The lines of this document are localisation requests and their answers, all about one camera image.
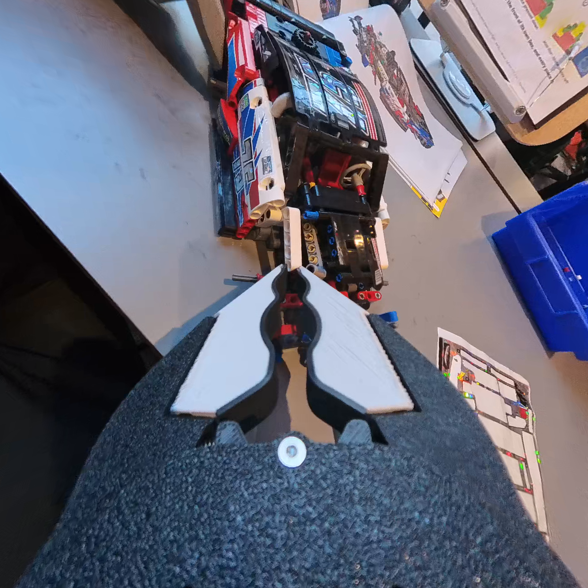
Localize printed brick instruction sheet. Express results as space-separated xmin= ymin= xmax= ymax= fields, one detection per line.
xmin=459 ymin=0 xmax=588 ymax=126

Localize white board stand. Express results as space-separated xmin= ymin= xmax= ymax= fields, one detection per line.
xmin=409 ymin=37 xmax=497 ymax=141

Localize open toy instruction booklet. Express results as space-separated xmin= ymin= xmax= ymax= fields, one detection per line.
xmin=317 ymin=5 xmax=468 ymax=219

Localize holographic sticker sheet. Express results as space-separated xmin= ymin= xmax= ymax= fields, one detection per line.
xmin=436 ymin=327 xmax=549 ymax=534

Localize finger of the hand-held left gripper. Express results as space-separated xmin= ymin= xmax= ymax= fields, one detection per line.
xmin=186 ymin=0 xmax=227 ymax=70

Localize blue plastic bin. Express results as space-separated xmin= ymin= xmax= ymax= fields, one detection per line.
xmin=492 ymin=181 xmax=588 ymax=361

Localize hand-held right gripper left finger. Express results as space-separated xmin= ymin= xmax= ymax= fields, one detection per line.
xmin=170 ymin=266 xmax=288 ymax=435

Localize task sheet on stand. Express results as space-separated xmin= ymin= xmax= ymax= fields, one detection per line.
xmin=418 ymin=0 xmax=588 ymax=146

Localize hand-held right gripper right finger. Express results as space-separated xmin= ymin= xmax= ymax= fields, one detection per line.
xmin=298 ymin=266 xmax=415 ymax=444

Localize red white toy race car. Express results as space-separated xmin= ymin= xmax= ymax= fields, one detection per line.
xmin=209 ymin=0 xmax=398 ymax=364

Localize person's black pants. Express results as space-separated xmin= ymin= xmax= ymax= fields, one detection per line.
xmin=0 ymin=174 xmax=162 ymax=588

